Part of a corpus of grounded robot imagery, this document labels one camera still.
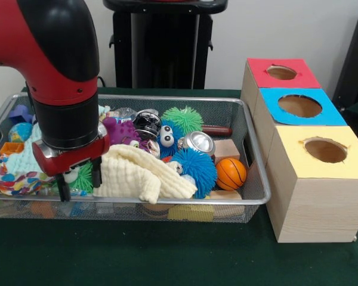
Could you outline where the crumpled clear plastic bottle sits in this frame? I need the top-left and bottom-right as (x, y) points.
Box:
(37, 186), (89, 198)

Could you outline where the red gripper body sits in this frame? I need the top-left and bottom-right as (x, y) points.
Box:
(32, 135), (111, 177)

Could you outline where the crushed silver can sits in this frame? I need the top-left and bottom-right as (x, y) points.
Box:
(178, 130), (217, 157)

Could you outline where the blue spiky rubber ball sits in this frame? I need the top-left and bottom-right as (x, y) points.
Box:
(172, 147), (218, 200)

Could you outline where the dark green tablecloth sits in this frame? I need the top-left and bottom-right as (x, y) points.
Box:
(0, 86), (358, 286)

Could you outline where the wooden three-hole sorting box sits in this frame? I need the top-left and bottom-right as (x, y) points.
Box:
(240, 57), (358, 244)

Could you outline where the orange toy basketball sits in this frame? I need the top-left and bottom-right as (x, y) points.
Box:
(215, 157), (248, 191)

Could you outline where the green spiky rubber ball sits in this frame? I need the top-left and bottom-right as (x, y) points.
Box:
(161, 106), (204, 133)

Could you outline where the blue spiky ball with eyes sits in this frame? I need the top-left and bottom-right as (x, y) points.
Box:
(156, 119), (186, 158)

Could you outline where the black flat panel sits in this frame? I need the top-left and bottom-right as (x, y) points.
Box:
(332, 4), (358, 111)

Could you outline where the colourful dotted cloth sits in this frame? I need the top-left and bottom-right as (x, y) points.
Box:
(0, 154), (59, 197)

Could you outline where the mint green knitted cloth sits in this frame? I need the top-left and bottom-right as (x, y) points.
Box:
(5, 105), (111, 175)

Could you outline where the silver wire mesh bin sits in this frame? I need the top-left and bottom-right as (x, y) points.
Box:
(0, 92), (271, 224)

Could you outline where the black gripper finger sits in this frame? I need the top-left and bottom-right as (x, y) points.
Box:
(91, 156), (104, 188)
(55, 172), (72, 203)

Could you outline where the small globe ball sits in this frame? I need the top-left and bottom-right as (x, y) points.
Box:
(8, 122), (33, 143)

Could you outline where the purple spiky rubber toy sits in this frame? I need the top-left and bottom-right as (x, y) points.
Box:
(103, 116), (152, 150)

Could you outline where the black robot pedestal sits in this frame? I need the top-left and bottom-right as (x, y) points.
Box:
(103, 0), (229, 90)

